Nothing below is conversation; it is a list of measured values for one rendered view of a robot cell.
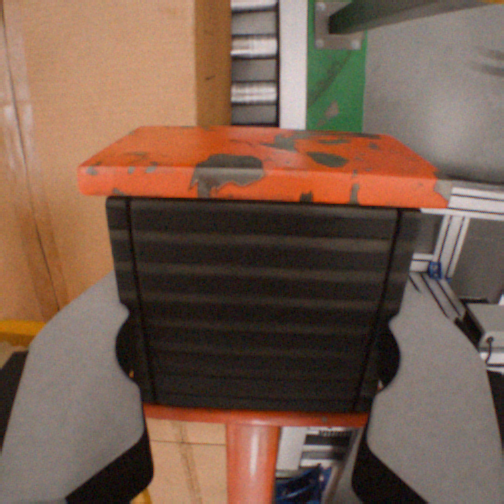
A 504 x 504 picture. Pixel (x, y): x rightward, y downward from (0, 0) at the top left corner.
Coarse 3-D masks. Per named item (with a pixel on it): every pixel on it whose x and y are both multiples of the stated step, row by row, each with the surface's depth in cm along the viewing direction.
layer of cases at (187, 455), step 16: (160, 432) 123; (176, 432) 122; (192, 432) 122; (208, 432) 121; (224, 432) 121; (160, 448) 127; (176, 448) 126; (192, 448) 126; (208, 448) 125; (224, 448) 125; (160, 464) 132; (176, 464) 131; (192, 464) 131; (208, 464) 130; (224, 464) 129; (160, 480) 137; (176, 480) 136; (192, 480) 136; (208, 480) 135; (224, 480) 135; (160, 496) 143; (176, 496) 142; (192, 496) 142; (208, 496) 141; (224, 496) 140
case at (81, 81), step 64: (0, 0) 33; (64, 0) 33; (128, 0) 33; (192, 0) 33; (0, 64) 36; (64, 64) 36; (128, 64) 36; (192, 64) 36; (0, 128) 39; (64, 128) 39; (128, 128) 39; (0, 192) 42; (64, 192) 42; (0, 256) 47; (64, 256) 46; (0, 320) 52
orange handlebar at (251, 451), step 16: (240, 432) 14; (256, 432) 14; (272, 432) 14; (240, 448) 15; (256, 448) 15; (272, 448) 15; (240, 464) 16; (256, 464) 15; (272, 464) 16; (240, 480) 16; (256, 480) 16; (272, 480) 16; (240, 496) 17; (256, 496) 17
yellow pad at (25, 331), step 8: (8, 320) 30; (16, 320) 30; (24, 320) 30; (0, 328) 29; (8, 328) 29; (16, 328) 29; (24, 328) 29; (32, 328) 29; (40, 328) 29; (0, 336) 29; (8, 336) 29; (16, 336) 29; (24, 336) 29; (32, 336) 29; (16, 344) 29; (24, 344) 29; (144, 496) 40
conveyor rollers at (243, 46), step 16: (240, 0) 66; (256, 0) 66; (272, 0) 66; (240, 48) 70; (256, 48) 70; (272, 48) 70; (256, 80) 75; (272, 80) 74; (240, 96) 74; (256, 96) 74; (272, 96) 74
